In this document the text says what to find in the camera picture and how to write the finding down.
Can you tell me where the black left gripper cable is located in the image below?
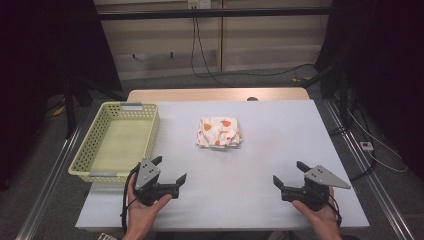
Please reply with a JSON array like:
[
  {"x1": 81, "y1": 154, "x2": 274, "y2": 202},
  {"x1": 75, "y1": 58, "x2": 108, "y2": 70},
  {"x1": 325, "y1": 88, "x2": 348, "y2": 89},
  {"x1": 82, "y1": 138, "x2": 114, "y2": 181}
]
[{"x1": 120, "y1": 163, "x2": 141, "y2": 235}]

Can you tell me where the white table cover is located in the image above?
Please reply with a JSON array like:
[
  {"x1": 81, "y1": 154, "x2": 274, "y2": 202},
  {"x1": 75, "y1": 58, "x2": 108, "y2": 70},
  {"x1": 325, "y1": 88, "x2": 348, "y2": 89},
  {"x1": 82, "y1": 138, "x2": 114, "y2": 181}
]
[{"x1": 75, "y1": 99, "x2": 370, "y2": 232}]

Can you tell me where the white orange-print cloth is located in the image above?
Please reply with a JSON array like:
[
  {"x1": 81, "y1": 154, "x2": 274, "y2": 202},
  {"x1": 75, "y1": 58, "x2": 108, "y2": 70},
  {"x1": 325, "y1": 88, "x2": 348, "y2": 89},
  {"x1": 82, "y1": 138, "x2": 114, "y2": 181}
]
[{"x1": 195, "y1": 116, "x2": 243, "y2": 150}]

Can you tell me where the wooden table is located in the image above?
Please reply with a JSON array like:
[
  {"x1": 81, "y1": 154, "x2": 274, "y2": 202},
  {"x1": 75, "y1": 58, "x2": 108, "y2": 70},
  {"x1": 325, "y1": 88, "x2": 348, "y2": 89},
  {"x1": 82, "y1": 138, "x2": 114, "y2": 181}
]
[{"x1": 127, "y1": 87, "x2": 311, "y2": 103}]

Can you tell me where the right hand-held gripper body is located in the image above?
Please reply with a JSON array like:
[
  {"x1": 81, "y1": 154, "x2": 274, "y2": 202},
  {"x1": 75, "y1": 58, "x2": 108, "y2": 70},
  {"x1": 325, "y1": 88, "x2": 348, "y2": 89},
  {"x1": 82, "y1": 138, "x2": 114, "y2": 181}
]
[{"x1": 281, "y1": 165, "x2": 352, "y2": 212}]

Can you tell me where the dark curtain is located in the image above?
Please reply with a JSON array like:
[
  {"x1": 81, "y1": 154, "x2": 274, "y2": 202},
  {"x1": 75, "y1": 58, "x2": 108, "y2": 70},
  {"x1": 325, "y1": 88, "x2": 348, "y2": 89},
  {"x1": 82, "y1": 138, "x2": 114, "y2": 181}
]
[
  {"x1": 0, "y1": 0, "x2": 123, "y2": 192},
  {"x1": 314, "y1": 0, "x2": 424, "y2": 183}
]

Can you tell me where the black hanging wall cable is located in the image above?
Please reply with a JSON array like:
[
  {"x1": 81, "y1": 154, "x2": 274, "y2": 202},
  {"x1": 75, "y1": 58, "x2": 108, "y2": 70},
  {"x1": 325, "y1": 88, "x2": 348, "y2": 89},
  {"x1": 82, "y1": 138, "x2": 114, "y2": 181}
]
[{"x1": 190, "y1": 16, "x2": 231, "y2": 87}]

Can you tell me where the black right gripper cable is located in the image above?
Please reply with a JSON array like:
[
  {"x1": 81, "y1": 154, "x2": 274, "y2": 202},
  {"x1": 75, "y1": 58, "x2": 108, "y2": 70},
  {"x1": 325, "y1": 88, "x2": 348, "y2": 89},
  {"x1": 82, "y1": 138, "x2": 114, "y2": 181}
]
[{"x1": 328, "y1": 194, "x2": 344, "y2": 228}]

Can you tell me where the white wall socket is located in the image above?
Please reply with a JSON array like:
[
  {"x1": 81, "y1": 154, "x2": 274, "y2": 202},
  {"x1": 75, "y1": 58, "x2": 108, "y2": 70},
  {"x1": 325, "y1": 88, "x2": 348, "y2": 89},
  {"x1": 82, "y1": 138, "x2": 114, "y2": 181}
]
[{"x1": 187, "y1": 0, "x2": 212, "y2": 10}]

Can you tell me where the person's left hand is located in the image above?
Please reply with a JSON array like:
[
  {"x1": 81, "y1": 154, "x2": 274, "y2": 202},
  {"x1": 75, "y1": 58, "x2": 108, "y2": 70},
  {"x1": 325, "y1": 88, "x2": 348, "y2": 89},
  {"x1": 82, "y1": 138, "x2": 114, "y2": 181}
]
[{"x1": 122, "y1": 174, "x2": 173, "y2": 240}]

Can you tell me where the metal floor rail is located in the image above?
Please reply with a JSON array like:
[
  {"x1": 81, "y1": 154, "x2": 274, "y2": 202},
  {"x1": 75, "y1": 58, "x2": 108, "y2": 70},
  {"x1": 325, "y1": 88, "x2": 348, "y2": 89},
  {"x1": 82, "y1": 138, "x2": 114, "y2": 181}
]
[
  {"x1": 324, "y1": 99, "x2": 416, "y2": 240},
  {"x1": 15, "y1": 124, "x2": 83, "y2": 240}
]

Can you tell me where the white floor cable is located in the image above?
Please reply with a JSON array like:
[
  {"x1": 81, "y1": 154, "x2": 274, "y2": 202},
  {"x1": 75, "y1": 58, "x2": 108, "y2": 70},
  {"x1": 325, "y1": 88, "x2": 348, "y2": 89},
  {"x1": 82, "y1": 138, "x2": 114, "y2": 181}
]
[{"x1": 346, "y1": 108, "x2": 408, "y2": 174}]

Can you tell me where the black tripod stand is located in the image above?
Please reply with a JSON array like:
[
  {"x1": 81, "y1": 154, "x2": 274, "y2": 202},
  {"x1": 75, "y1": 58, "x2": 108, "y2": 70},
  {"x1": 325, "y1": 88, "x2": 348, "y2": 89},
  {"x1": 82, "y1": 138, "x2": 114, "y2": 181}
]
[
  {"x1": 46, "y1": 78, "x2": 128, "y2": 139},
  {"x1": 301, "y1": 49, "x2": 356, "y2": 136}
]

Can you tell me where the black floor cable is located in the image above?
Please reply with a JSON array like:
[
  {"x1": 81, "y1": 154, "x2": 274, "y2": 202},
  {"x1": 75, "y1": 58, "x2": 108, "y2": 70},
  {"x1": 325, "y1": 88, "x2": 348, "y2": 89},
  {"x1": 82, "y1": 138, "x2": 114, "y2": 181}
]
[{"x1": 213, "y1": 63, "x2": 316, "y2": 78}]

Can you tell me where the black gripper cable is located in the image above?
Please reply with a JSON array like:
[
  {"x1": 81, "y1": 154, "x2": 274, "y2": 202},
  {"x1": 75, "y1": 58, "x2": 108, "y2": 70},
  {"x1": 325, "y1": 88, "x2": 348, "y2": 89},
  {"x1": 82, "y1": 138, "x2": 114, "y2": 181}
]
[
  {"x1": 328, "y1": 194, "x2": 344, "y2": 228},
  {"x1": 120, "y1": 163, "x2": 141, "y2": 235}
]

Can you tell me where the pale yellow plastic basket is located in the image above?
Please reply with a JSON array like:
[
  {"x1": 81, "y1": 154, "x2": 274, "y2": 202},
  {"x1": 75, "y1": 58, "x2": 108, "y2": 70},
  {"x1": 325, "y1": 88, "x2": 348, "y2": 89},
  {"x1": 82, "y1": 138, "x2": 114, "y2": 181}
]
[{"x1": 67, "y1": 101, "x2": 161, "y2": 185}]

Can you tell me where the black horizontal bar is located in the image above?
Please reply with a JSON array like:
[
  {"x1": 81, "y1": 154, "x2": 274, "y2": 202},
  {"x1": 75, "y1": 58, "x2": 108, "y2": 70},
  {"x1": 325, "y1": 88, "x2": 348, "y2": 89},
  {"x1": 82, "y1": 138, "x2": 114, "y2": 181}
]
[{"x1": 97, "y1": 6, "x2": 334, "y2": 21}]

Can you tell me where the person's right hand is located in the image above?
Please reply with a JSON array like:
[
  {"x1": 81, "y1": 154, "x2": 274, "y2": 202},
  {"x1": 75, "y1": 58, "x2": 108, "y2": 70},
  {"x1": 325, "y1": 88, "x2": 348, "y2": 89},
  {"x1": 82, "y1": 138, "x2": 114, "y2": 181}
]
[{"x1": 292, "y1": 188, "x2": 343, "y2": 240}]

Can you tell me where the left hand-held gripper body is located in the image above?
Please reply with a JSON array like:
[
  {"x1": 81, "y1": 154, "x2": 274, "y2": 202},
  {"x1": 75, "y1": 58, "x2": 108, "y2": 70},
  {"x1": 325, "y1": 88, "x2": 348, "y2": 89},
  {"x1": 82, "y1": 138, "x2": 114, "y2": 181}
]
[{"x1": 133, "y1": 158, "x2": 181, "y2": 207}]

